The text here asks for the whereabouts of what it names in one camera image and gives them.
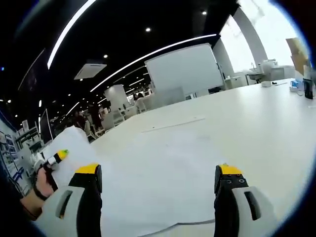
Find table cable slot lid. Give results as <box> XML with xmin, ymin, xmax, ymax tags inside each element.
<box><xmin>142</xmin><ymin>115</ymin><xmax>206</xmax><ymax>133</ymax></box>

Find person's left hand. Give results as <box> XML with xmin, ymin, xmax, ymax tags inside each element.
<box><xmin>31</xmin><ymin>169</ymin><xmax>56</xmax><ymax>201</ymax></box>

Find ceiling spotlights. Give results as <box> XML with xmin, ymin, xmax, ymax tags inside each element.
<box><xmin>6</xmin><ymin>9</ymin><xmax>208</xmax><ymax>104</ymax></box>

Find white low cabinet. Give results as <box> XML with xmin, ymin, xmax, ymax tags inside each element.
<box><xmin>223</xmin><ymin>75</ymin><xmax>241</xmax><ymax>90</ymax></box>

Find white storage shelf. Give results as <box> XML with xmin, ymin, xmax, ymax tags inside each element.
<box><xmin>14</xmin><ymin>122</ymin><xmax>43</xmax><ymax>159</ymax></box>

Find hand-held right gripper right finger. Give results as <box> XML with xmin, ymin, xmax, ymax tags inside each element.
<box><xmin>213</xmin><ymin>162</ymin><xmax>279</xmax><ymax>237</ymax></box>

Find black hanging monitor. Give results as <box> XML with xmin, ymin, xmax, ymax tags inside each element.
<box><xmin>18</xmin><ymin>48</ymin><xmax>49</xmax><ymax>99</ymax></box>

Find desk computer monitor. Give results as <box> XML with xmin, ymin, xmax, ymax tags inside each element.
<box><xmin>39</xmin><ymin>108</ymin><xmax>54</xmax><ymax>147</ymax></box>

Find grey low partition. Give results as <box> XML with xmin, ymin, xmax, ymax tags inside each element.
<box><xmin>158</xmin><ymin>86</ymin><xmax>186</xmax><ymax>107</ymax></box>

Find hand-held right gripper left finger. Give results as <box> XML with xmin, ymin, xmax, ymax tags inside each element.
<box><xmin>32</xmin><ymin>162</ymin><xmax>103</xmax><ymax>237</ymax></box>

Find white table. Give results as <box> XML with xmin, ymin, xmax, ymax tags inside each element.
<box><xmin>43</xmin><ymin>78</ymin><xmax>314</xmax><ymax>237</ymax></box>

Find white printing paper sheet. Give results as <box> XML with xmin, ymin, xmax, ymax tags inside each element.
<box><xmin>42</xmin><ymin>125</ymin><xmax>104</xmax><ymax>191</ymax></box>

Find white office chair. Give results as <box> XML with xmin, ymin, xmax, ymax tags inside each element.
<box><xmin>110</xmin><ymin>108</ymin><xmax>127</xmax><ymax>124</ymax></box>
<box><xmin>83</xmin><ymin>120</ymin><xmax>105</xmax><ymax>143</ymax></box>

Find long ceiling light strip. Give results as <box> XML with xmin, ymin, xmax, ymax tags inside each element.
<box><xmin>46</xmin><ymin>0</ymin><xmax>97</xmax><ymax>70</ymax></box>
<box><xmin>90</xmin><ymin>34</ymin><xmax>218</xmax><ymax>92</ymax></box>

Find large bright window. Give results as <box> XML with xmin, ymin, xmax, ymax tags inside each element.
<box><xmin>240</xmin><ymin>0</ymin><xmax>308</xmax><ymax>73</ymax></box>
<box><xmin>219</xmin><ymin>14</ymin><xmax>248</xmax><ymax>74</ymax></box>

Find large whiteboard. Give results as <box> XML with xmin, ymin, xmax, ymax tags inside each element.
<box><xmin>144</xmin><ymin>43</ymin><xmax>227</xmax><ymax>98</ymax></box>

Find ceiling air conditioner unit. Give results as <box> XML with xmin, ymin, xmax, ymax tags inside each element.
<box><xmin>74</xmin><ymin>63</ymin><xmax>108</xmax><ymax>80</ymax></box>

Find black cup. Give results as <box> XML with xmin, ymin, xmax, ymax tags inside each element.
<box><xmin>303</xmin><ymin>78</ymin><xmax>315</xmax><ymax>100</ymax></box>

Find blue white wall poster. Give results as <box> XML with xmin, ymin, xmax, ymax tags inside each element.
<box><xmin>0</xmin><ymin>118</ymin><xmax>25</xmax><ymax>193</ymax></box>

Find white square pillar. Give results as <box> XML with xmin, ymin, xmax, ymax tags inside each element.
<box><xmin>103</xmin><ymin>84</ymin><xmax>129</xmax><ymax>112</ymax></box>

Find brown cardboard box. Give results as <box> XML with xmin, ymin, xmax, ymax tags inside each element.
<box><xmin>285</xmin><ymin>37</ymin><xmax>311</xmax><ymax>78</ymax></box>

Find window side desk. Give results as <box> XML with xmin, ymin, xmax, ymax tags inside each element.
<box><xmin>245</xmin><ymin>59</ymin><xmax>296</xmax><ymax>85</ymax></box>

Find stack of printing papers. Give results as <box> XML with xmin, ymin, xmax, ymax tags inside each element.
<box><xmin>69</xmin><ymin>133</ymin><xmax>224</xmax><ymax>237</ymax></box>

